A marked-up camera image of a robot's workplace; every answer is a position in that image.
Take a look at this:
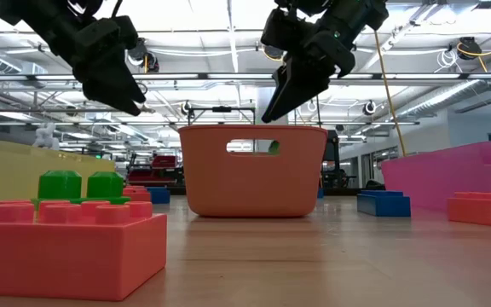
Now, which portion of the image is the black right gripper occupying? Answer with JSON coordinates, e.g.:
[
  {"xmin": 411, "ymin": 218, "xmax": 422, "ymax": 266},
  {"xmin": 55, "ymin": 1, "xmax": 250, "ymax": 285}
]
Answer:
[{"xmin": 262, "ymin": 30, "xmax": 356, "ymax": 124}]

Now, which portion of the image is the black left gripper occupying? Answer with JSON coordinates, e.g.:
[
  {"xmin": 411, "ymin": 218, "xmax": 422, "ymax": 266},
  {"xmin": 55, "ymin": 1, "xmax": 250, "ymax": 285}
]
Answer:
[{"xmin": 72, "ymin": 19, "xmax": 147, "ymax": 116}]

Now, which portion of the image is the green toy building block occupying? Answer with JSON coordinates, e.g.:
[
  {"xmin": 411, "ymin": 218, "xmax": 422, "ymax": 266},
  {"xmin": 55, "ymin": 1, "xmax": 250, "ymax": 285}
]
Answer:
[{"xmin": 31, "ymin": 170, "xmax": 132, "ymax": 206}]

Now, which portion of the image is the orange toy building block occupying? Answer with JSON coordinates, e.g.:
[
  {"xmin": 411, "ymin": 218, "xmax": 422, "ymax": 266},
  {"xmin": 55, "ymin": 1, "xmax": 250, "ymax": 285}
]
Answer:
[
  {"xmin": 447, "ymin": 191, "xmax": 491, "ymax": 230},
  {"xmin": 0, "ymin": 200, "xmax": 168, "ymax": 302},
  {"xmin": 122, "ymin": 184, "xmax": 153, "ymax": 203}
]

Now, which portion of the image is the white column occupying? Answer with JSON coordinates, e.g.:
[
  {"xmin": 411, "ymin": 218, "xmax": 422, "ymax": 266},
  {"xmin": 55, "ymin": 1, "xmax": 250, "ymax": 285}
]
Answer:
[{"xmin": 255, "ymin": 87, "xmax": 289, "ymax": 127}]

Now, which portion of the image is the black equipment cart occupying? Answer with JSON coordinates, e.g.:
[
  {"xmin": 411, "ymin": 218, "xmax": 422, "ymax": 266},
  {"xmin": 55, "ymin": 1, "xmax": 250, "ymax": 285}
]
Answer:
[{"xmin": 321, "ymin": 130, "xmax": 357, "ymax": 191}]

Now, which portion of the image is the long ceiling light bar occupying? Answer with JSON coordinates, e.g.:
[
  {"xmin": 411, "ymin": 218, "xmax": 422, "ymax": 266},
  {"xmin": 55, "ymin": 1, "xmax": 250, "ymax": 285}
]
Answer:
[{"xmin": 0, "ymin": 72, "xmax": 491, "ymax": 83}]

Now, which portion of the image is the white robot figure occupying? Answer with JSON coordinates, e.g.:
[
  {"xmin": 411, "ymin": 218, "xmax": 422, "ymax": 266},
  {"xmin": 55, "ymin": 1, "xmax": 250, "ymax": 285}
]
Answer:
[{"xmin": 32, "ymin": 122, "xmax": 61, "ymax": 150}]

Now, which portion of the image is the red tool cart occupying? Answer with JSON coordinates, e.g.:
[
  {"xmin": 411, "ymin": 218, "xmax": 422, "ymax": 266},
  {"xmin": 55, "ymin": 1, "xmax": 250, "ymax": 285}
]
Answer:
[{"xmin": 126, "ymin": 153, "xmax": 183, "ymax": 188}]

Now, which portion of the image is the orange plastic bin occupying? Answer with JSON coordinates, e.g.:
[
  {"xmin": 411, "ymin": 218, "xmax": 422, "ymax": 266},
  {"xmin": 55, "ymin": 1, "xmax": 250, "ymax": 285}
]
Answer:
[{"xmin": 178, "ymin": 124, "xmax": 329, "ymax": 218}]

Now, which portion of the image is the yellow plastic bin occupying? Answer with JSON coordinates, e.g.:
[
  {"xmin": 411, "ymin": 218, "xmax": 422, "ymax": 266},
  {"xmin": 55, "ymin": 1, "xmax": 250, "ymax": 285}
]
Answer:
[{"xmin": 0, "ymin": 136, "xmax": 117, "ymax": 206}]

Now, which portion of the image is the pink plastic bin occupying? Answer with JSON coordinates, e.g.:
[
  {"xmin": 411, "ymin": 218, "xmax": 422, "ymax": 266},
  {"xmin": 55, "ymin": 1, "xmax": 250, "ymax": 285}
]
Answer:
[{"xmin": 380, "ymin": 139, "xmax": 491, "ymax": 214}]

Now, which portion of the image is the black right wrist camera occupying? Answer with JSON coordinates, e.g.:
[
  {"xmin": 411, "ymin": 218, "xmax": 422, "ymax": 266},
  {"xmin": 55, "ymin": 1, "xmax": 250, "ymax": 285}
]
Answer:
[{"xmin": 260, "ymin": 7, "xmax": 315, "ymax": 59}]

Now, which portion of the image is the long yellow power cable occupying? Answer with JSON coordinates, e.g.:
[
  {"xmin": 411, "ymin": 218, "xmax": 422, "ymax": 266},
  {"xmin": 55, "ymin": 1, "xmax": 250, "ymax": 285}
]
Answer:
[{"xmin": 373, "ymin": 30, "xmax": 407, "ymax": 158}]

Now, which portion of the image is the black background frame rig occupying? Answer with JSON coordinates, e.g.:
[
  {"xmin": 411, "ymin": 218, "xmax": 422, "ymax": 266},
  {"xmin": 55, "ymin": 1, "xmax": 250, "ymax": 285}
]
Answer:
[{"xmin": 187, "ymin": 105, "xmax": 257, "ymax": 127}]

